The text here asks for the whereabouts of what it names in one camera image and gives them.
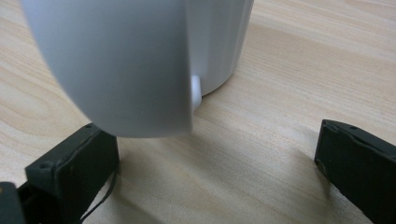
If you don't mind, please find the white ceramic mug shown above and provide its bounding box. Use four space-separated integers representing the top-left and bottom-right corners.
20 0 255 138

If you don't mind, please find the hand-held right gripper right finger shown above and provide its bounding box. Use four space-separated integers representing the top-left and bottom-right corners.
313 119 396 224

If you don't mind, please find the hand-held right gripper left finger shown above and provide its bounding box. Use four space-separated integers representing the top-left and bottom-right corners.
17 122 120 224

